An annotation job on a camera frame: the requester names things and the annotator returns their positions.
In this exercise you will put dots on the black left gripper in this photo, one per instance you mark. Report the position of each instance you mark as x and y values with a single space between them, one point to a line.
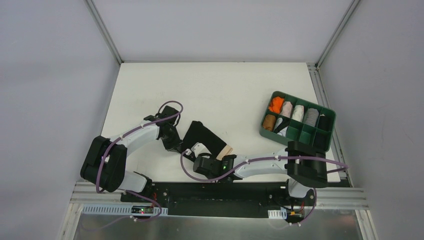
175 144

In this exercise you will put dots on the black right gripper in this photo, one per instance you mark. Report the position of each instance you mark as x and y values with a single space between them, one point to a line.
204 158

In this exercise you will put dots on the black underwear beige waistband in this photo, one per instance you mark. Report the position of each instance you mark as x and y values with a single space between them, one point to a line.
197 134

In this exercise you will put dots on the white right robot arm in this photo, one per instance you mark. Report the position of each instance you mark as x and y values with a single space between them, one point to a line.
304 165

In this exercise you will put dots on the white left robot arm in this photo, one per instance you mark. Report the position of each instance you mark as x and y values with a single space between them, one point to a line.
105 161

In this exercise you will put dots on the brown rolled underwear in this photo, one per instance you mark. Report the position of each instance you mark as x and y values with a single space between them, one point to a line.
269 122

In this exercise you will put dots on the white black rolled underwear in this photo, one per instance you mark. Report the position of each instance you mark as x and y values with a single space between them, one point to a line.
281 126

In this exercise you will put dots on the orange rolled underwear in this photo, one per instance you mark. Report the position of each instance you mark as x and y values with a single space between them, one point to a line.
276 104

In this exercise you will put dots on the pink rolled underwear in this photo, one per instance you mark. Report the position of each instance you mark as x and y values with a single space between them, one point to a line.
286 109

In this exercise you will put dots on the grey striped rolled underwear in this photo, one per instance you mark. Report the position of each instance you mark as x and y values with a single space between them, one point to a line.
312 115

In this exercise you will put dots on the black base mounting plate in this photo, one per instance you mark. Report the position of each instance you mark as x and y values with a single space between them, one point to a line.
251 200

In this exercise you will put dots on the green compartment tray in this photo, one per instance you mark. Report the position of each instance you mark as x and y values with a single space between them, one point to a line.
298 131

